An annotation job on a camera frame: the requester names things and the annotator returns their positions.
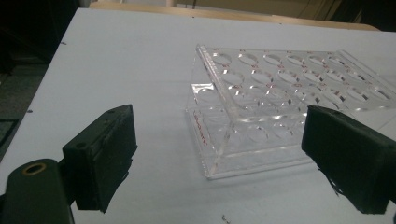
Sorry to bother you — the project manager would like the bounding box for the clear acrylic tube rack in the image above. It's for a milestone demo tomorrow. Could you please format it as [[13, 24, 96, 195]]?
[[185, 44, 396, 181]]

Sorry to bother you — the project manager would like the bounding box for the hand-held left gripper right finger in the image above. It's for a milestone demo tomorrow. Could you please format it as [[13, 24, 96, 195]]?
[[300, 105, 396, 216]]

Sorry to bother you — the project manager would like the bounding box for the wooden table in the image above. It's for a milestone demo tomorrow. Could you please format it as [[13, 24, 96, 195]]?
[[88, 1, 381, 32]]

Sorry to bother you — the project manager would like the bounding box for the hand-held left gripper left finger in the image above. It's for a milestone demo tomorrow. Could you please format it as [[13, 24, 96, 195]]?
[[61, 104, 139, 215]]

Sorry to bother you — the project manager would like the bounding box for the light wooden cabinet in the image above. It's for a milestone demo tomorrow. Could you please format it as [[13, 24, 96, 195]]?
[[174, 0, 344, 17]]

